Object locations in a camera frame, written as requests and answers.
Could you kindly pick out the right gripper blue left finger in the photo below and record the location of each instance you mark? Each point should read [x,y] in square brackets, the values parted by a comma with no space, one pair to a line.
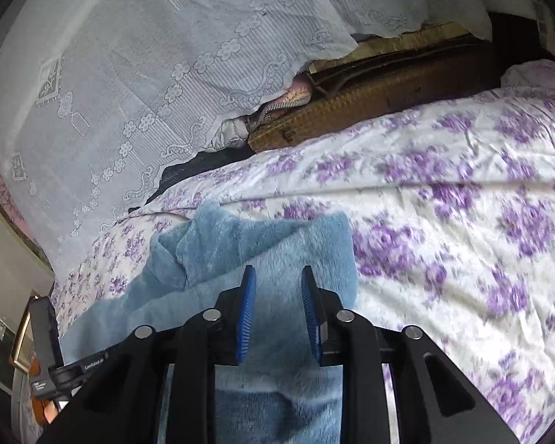
[156,386]

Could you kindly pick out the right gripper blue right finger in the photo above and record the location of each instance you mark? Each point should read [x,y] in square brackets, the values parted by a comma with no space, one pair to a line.
[435,402]

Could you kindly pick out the white lace cover cloth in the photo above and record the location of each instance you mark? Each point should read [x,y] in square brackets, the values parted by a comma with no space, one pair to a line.
[98,96]

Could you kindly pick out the black dark clothing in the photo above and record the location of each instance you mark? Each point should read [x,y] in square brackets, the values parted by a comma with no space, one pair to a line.
[201,163]

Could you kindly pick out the person left hand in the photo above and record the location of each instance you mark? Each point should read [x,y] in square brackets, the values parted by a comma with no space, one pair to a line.
[45,412]

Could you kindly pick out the woven brown bamboo mat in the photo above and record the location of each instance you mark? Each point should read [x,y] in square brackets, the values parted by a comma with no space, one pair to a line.
[383,76]

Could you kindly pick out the blue fleece baby onesie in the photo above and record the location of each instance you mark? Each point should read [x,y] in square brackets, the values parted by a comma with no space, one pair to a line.
[279,394]

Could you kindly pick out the pink white folded bedding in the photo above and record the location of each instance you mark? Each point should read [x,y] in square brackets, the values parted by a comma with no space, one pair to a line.
[234,133]

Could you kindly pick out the purple floral bed quilt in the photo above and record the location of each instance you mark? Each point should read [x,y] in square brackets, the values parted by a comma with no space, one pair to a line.
[451,207]

